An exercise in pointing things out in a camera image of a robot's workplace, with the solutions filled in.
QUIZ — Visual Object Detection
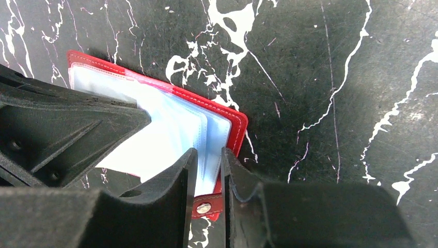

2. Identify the red card holder wallet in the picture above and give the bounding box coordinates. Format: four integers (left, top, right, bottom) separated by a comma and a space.
67, 50, 248, 221

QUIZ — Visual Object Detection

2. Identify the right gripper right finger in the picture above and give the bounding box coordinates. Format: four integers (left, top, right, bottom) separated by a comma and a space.
221, 148, 416, 247

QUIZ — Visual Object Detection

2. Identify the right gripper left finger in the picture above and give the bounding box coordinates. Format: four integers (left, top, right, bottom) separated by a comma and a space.
1, 148, 197, 247

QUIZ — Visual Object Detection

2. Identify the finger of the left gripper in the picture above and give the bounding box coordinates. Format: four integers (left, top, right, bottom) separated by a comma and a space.
1, 66, 151, 187

